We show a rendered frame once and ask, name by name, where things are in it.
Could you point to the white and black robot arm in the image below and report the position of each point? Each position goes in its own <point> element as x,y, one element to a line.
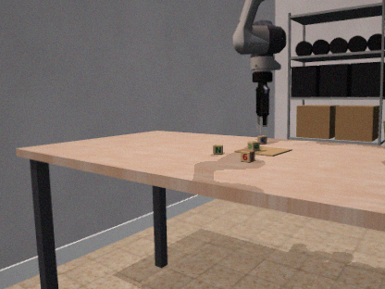
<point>258,39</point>

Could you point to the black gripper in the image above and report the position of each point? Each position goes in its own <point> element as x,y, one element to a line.
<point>262,99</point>

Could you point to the wooden letter block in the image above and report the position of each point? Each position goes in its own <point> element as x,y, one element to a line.
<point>247,156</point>
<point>217,149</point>
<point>262,139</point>
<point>253,145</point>

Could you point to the tan flat mat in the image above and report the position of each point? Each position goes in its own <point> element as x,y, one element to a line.
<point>268,151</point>

